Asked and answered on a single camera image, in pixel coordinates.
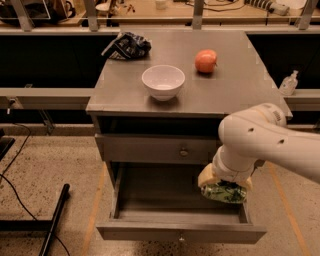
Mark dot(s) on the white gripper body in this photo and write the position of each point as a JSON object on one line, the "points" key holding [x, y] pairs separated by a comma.
{"points": [[232, 174]]}

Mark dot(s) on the green soda can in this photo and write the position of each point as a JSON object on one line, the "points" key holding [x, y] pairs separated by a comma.
{"points": [[225, 192]]}

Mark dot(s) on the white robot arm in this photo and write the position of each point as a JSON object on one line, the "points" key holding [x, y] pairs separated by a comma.
{"points": [[260, 133]]}

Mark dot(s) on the open grey middle drawer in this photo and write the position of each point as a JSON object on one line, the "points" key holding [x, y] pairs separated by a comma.
{"points": [[162, 202]]}

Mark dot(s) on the grey wooden drawer cabinet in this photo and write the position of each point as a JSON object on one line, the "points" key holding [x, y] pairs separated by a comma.
{"points": [[121, 104]]}

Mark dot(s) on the closed grey top drawer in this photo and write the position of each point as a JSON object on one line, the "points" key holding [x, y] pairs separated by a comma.
{"points": [[156, 149]]}

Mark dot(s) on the clear sanitizer bottle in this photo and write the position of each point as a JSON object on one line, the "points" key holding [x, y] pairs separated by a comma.
{"points": [[289, 84]]}

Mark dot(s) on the white bowl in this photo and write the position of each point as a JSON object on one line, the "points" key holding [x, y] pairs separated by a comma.
{"points": [[163, 82]]}

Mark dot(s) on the red apple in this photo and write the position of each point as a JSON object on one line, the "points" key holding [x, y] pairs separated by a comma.
{"points": [[205, 61]]}

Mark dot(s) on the dark crumpled chip bag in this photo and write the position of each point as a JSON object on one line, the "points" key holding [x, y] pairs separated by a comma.
{"points": [[127, 46]]}

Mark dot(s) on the power strip on bench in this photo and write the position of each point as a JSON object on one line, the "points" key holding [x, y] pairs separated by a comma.
{"points": [[269, 6]]}

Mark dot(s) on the black floor stand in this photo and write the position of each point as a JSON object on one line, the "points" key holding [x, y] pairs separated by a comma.
{"points": [[47, 227]]}

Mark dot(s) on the grey metal rail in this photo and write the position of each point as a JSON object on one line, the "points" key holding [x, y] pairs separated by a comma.
{"points": [[45, 98]]}

